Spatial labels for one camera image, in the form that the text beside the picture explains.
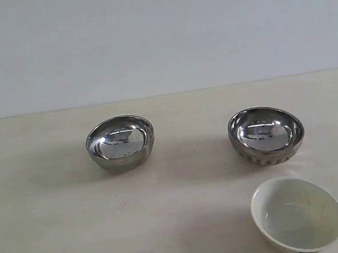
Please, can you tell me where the white ceramic bowl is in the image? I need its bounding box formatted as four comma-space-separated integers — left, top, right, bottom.
250, 176, 338, 253

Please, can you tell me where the ribbed stainless steel bowl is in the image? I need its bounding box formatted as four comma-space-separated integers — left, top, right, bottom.
227, 107, 305, 167

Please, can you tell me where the smooth stainless steel bowl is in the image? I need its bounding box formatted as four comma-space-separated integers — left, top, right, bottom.
85, 115, 155, 173

